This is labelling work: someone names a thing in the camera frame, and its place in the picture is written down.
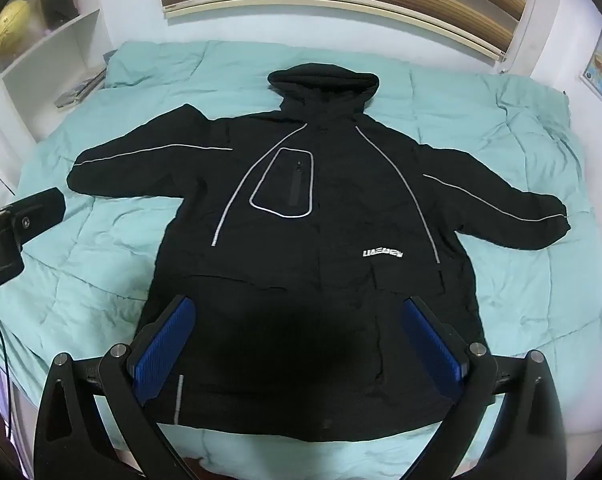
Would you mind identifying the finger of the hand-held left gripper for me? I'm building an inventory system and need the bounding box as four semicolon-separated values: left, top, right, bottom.
4;187;66;257

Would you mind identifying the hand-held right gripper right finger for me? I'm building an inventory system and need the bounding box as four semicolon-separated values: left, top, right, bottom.
401;295;572;480

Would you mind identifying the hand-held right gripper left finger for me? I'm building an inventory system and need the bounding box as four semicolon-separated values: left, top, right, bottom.
34;294;198;480

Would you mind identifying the black hooded jacket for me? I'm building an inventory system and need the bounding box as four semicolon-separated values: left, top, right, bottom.
67;63;570;442

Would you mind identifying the stack of books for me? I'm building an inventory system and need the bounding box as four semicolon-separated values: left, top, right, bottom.
54;67;107;111

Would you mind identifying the white shelf unit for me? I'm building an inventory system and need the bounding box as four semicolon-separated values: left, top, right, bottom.
0;0;108;166

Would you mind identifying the yellow globe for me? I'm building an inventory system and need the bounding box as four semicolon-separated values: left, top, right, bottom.
0;0;33;57

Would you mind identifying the teal quilted blanket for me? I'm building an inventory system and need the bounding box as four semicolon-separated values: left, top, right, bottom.
0;40;602;480

